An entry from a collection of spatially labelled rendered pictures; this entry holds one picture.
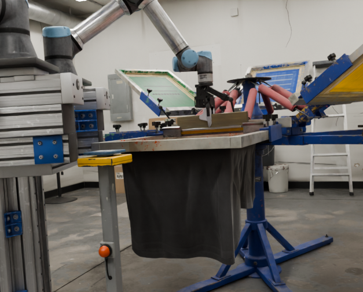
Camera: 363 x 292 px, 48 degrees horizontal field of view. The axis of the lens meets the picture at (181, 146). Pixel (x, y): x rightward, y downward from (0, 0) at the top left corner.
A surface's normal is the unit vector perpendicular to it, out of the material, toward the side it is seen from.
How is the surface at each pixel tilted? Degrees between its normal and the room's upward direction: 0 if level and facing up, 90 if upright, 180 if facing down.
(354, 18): 90
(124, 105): 90
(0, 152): 90
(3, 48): 73
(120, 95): 90
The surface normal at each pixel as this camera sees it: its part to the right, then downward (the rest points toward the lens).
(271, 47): -0.38, 0.07
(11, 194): 0.00, 0.06
